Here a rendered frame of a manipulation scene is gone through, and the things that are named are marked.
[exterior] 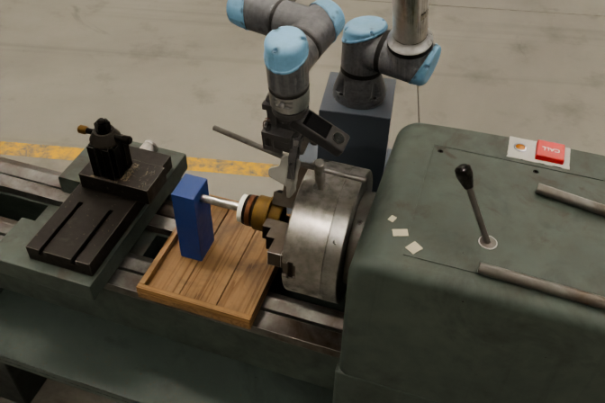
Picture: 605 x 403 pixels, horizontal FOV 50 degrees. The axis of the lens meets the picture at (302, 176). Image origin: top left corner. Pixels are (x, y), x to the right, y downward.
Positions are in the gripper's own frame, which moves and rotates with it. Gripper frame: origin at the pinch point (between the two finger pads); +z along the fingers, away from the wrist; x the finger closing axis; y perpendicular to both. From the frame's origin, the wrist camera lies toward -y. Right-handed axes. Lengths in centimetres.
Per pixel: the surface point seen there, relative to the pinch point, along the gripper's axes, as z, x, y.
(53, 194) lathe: 42, 0, 79
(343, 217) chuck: 5.0, 5.2, -10.2
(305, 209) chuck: 5.1, 5.7, -2.1
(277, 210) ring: 16.7, 0.5, 7.2
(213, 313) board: 35.4, 21.9, 16.7
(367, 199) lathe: 9.4, -4.0, -12.9
